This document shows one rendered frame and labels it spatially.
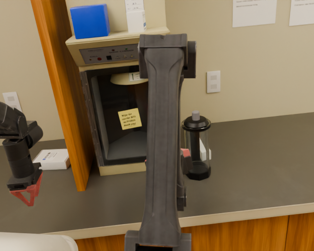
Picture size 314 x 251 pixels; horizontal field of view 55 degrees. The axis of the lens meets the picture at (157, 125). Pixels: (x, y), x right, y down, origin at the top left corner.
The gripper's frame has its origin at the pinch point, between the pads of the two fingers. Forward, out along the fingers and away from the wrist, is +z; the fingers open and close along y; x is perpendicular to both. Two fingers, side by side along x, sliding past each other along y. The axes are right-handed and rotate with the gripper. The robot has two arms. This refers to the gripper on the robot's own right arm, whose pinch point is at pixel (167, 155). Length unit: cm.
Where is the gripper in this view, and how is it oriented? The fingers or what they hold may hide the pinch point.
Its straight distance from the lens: 99.7
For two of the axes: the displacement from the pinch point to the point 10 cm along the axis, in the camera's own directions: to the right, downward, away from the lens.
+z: -0.6, -3.7, 9.3
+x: 2.5, 8.9, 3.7
